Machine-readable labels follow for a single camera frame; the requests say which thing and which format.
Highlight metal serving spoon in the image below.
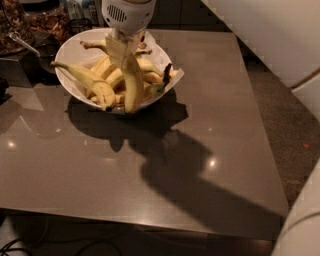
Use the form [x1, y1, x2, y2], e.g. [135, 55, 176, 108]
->
[9, 32, 41, 57]

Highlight glass jar with dried fruit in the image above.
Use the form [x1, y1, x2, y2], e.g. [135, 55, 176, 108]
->
[21, 0, 70, 45]

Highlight back yellow banana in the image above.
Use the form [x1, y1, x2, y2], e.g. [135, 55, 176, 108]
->
[137, 58, 163, 76]

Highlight right banana with dark stem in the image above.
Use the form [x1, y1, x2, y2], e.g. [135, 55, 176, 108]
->
[144, 63, 172, 100]

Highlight white ceramic bowl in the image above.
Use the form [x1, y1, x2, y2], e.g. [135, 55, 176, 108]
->
[54, 28, 169, 114]

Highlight curved yellow banana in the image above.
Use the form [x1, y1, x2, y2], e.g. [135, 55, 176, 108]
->
[80, 41, 144, 113]

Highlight black floor cables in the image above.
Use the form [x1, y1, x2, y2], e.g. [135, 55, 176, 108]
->
[0, 237, 34, 256]

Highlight far right yellow banana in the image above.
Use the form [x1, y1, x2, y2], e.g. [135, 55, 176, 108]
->
[143, 70, 178, 83]

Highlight glass jar with granola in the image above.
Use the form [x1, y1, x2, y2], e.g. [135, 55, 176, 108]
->
[0, 0, 34, 56]

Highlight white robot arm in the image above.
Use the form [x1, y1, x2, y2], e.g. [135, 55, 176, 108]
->
[101, 0, 320, 256]

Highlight front left yellow banana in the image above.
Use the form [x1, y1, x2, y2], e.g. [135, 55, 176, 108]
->
[51, 61, 116, 111]

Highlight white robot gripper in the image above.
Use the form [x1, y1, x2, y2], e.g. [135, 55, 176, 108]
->
[101, 0, 156, 69]

